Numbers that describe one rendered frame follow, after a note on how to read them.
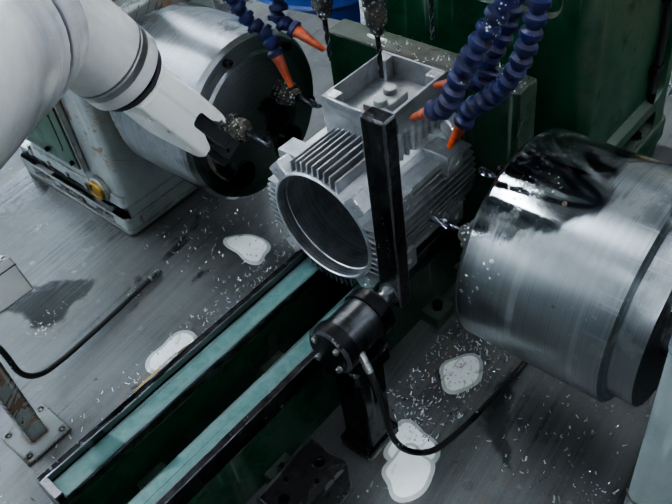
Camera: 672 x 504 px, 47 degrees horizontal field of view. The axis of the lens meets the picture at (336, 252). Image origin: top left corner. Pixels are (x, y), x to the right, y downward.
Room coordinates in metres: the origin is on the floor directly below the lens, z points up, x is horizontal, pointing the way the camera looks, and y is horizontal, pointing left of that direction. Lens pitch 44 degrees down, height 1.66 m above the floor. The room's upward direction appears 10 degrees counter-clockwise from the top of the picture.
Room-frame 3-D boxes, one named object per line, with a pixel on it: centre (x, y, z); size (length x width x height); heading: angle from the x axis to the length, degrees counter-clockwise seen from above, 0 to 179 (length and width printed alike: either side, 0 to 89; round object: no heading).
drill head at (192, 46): (1.04, 0.18, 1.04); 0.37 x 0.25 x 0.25; 42
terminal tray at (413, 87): (0.81, -0.09, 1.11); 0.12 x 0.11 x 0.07; 132
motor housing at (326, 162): (0.78, -0.06, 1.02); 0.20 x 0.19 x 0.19; 132
